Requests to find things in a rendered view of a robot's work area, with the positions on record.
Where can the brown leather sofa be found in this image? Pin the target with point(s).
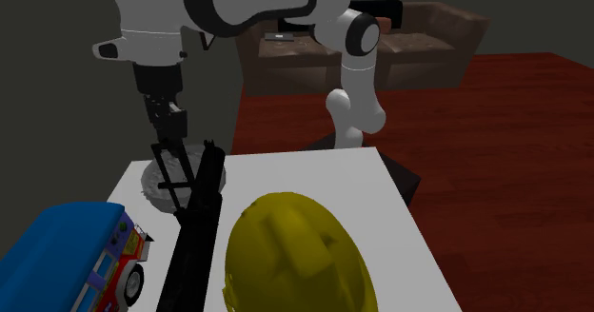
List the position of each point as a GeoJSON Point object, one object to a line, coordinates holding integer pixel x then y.
{"type": "Point", "coordinates": [431, 46]}

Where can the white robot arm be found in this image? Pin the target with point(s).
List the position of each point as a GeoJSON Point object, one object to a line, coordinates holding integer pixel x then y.
{"type": "Point", "coordinates": [153, 9]}

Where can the yellow hard hat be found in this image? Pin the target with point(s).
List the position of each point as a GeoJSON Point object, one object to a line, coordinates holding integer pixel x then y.
{"type": "Point", "coordinates": [297, 255]}

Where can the long black toy gun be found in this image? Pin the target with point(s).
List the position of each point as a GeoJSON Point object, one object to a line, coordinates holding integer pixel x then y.
{"type": "Point", "coordinates": [192, 246]}

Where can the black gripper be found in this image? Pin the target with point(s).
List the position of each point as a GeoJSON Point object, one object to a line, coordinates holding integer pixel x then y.
{"type": "Point", "coordinates": [157, 81]}

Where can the white table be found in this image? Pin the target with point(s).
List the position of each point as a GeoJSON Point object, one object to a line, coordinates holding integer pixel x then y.
{"type": "Point", "coordinates": [325, 181]}

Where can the blue toy bus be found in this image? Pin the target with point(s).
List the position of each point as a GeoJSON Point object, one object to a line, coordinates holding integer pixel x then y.
{"type": "Point", "coordinates": [55, 251]}

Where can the grey bowl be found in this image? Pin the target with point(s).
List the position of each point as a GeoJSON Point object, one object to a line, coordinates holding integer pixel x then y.
{"type": "Point", "coordinates": [155, 181]}

